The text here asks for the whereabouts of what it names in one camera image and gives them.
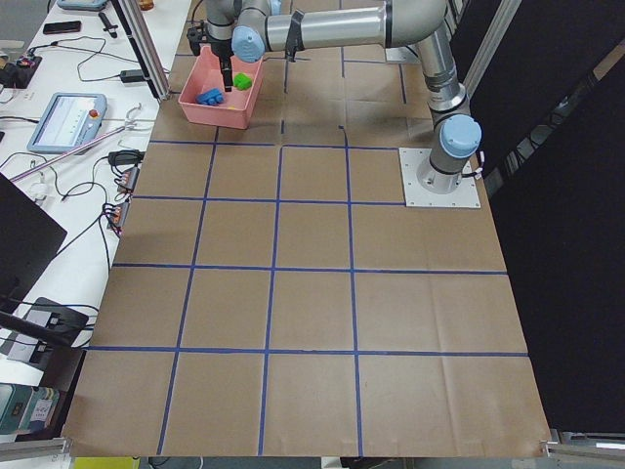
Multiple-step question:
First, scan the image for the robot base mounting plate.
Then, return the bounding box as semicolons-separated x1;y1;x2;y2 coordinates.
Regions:
398;148;481;209

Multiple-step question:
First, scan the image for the black power adapter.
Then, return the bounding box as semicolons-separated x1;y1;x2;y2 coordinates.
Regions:
119;69;146;83

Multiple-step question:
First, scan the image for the green toy block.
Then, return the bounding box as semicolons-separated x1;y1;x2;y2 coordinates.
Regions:
232;72;253;91

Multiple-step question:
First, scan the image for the aluminium frame post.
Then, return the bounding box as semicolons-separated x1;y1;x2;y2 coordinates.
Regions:
111;0;170;102

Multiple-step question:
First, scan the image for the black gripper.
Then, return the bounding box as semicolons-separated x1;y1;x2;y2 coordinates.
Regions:
211;39;232;92

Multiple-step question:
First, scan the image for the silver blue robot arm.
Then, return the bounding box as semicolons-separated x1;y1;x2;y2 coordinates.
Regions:
187;1;482;194

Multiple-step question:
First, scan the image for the black monitor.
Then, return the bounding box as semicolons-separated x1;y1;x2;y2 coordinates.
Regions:
1;175;67;314

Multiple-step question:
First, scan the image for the black monitor stand base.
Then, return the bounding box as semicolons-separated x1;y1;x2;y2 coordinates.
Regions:
1;297;89;347

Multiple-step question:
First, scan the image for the blue toy block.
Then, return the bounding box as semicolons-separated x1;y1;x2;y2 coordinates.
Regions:
195;88;226;107

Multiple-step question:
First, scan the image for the teach pendant tablet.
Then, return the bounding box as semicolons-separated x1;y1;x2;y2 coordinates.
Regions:
26;93;107;154

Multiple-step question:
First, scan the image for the pink plastic box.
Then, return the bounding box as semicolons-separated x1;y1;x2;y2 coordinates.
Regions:
178;46;264;129

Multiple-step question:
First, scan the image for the black smartphone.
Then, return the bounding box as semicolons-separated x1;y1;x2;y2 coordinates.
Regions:
42;21;82;35

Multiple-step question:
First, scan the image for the pink green grabber stick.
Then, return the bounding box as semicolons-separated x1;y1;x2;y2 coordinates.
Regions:
10;103;143;184

